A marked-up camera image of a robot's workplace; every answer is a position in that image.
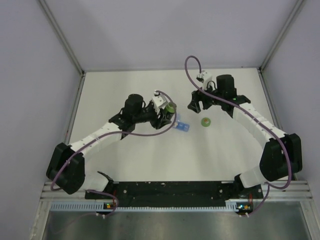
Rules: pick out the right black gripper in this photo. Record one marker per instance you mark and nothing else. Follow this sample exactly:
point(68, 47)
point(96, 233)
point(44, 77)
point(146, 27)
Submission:
point(197, 96)

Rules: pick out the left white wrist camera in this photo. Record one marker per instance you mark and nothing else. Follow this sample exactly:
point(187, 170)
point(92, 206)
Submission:
point(159, 101)

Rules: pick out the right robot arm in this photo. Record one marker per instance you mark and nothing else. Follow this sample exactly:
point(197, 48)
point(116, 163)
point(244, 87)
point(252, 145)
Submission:
point(282, 152)

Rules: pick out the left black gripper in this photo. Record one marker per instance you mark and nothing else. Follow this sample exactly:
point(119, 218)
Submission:
point(158, 123)

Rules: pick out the green bottle cap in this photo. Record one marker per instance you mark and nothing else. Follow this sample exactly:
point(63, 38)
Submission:
point(205, 122)

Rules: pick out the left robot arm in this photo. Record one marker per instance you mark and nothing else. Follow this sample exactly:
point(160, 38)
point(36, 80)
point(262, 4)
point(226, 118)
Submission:
point(69, 168)

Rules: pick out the blue pill organizer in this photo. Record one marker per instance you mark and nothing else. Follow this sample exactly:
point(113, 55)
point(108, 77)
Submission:
point(179, 125)

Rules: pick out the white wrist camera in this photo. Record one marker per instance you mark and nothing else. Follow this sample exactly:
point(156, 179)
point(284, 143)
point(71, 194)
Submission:
point(159, 101)
point(206, 78)

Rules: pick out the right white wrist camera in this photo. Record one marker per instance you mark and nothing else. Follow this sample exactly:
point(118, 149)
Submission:
point(206, 78)

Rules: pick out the green pill bottle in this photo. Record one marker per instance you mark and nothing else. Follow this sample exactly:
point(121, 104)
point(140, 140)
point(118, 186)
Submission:
point(170, 110)

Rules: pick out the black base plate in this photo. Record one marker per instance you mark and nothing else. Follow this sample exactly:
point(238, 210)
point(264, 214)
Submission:
point(178, 193)

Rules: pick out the grey cable duct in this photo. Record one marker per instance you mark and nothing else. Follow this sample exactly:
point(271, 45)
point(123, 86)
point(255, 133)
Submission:
point(105, 207)

